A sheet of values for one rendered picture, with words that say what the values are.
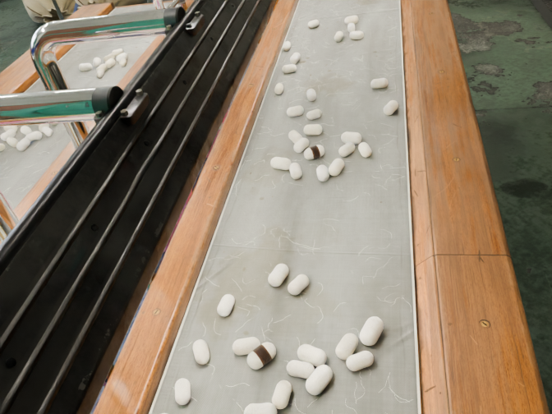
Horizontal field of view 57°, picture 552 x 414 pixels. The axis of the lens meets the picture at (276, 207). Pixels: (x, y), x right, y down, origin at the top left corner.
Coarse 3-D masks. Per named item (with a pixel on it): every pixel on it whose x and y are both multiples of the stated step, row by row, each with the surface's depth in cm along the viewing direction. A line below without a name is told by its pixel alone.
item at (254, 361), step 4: (264, 344) 60; (268, 344) 60; (272, 344) 60; (268, 348) 59; (272, 348) 60; (252, 352) 59; (272, 352) 59; (248, 356) 59; (252, 356) 59; (256, 356) 59; (272, 356) 60; (248, 360) 59; (252, 360) 59; (256, 360) 59; (248, 364) 59; (252, 364) 59; (256, 364) 59; (260, 364) 59; (252, 368) 59; (256, 368) 59
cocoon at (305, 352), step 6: (300, 348) 59; (306, 348) 59; (312, 348) 58; (318, 348) 59; (300, 354) 59; (306, 354) 58; (312, 354) 58; (318, 354) 58; (324, 354) 58; (306, 360) 58; (312, 360) 58; (318, 360) 58; (324, 360) 58
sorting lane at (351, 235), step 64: (320, 0) 152; (384, 0) 144; (320, 64) 119; (384, 64) 114; (256, 128) 102; (384, 128) 94; (256, 192) 86; (320, 192) 83; (384, 192) 80; (256, 256) 74; (320, 256) 72; (384, 256) 70; (192, 320) 67; (256, 320) 65; (320, 320) 64; (384, 320) 62; (192, 384) 60; (256, 384) 58; (384, 384) 56
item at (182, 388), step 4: (180, 380) 58; (184, 380) 58; (176, 384) 58; (180, 384) 58; (184, 384) 58; (188, 384) 58; (176, 388) 58; (180, 388) 58; (184, 388) 58; (188, 388) 58; (176, 392) 58; (180, 392) 57; (184, 392) 57; (188, 392) 58; (176, 396) 57; (180, 396) 57; (184, 396) 57; (188, 396) 57; (176, 400) 57; (180, 400) 57; (184, 400) 57; (188, 400) 57; (180, 404) 57; (184, 404) 57
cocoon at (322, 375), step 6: (318, 366) 57; (324, 366) 56; (318, 372) 56; (324, 372) 56; (330, 372) 56; (312, 378) 56; (318, 378) 55; (324, 378) 56; (330, 378) 56; (306, 384) 56; (312, 384) 55; (318, 384) 55; (324, 384) 55; (312, 390) 55; (318, 390) 55
